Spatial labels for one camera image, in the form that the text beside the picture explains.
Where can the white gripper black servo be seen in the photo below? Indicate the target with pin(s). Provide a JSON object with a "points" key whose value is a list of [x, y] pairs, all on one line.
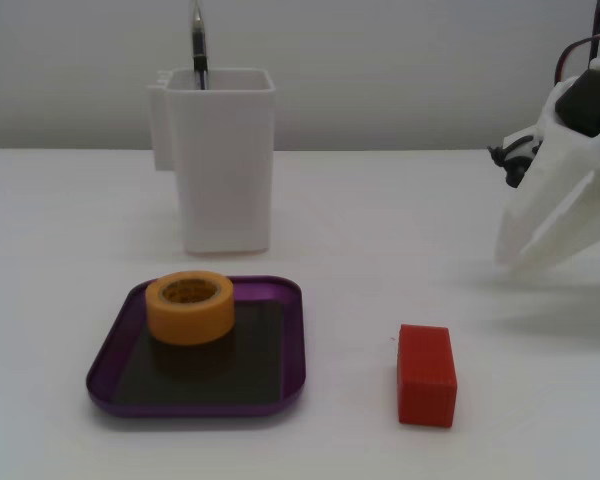
{"points": [[555, 172]]}

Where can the yellow tape roll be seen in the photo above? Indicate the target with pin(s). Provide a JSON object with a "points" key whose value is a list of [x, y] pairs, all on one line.
{"points": [[190, 320]]}

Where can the red rectangular block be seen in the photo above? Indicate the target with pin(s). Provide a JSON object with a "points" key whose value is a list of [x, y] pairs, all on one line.
{"points": [[425, 380]]}

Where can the purple metal tray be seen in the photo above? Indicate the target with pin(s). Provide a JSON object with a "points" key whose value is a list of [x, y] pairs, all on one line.
{"points": [[260, 360]]}

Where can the white plastic pen holder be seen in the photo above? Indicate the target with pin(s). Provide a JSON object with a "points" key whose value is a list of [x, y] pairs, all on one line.
{"points": [[225, 165]]}

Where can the black pen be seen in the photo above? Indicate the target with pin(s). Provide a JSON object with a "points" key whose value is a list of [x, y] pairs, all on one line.
{"points": [[198, 45]]}

